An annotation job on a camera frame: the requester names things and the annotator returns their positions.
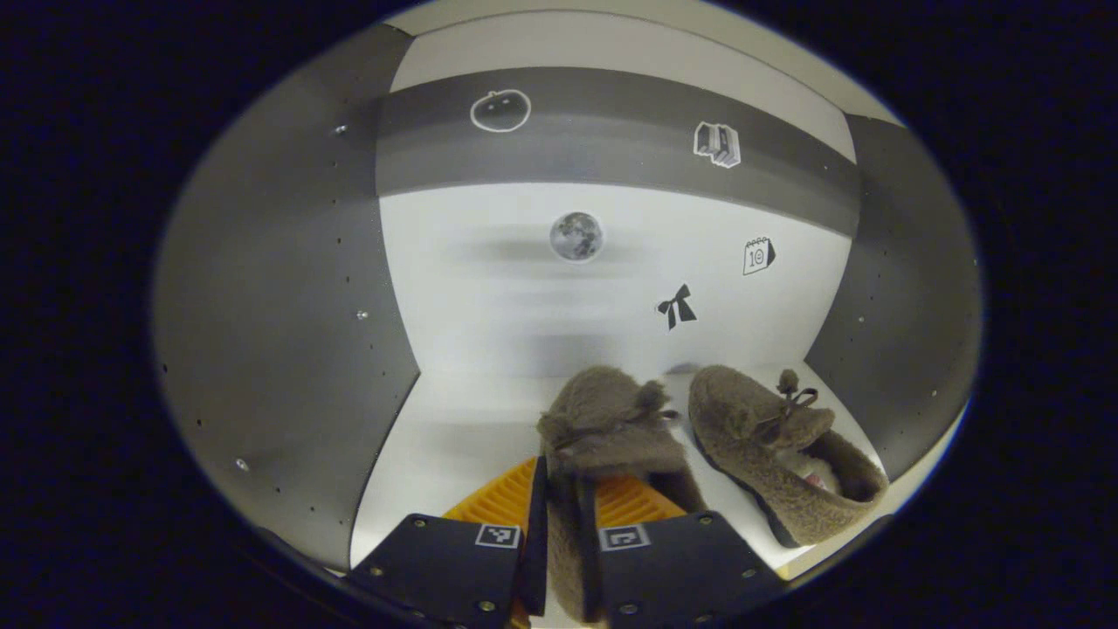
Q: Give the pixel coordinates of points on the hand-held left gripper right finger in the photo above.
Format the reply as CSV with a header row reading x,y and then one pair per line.
x,y
681,568

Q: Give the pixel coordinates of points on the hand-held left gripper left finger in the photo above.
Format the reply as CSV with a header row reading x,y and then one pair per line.
x,y
454,568

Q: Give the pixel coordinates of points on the brown fuzzy shoe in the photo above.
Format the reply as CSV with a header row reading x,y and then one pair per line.
x,y
751,454
603,419

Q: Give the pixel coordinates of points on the white shoe cabinet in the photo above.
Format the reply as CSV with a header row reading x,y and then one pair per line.
x,y
489,288

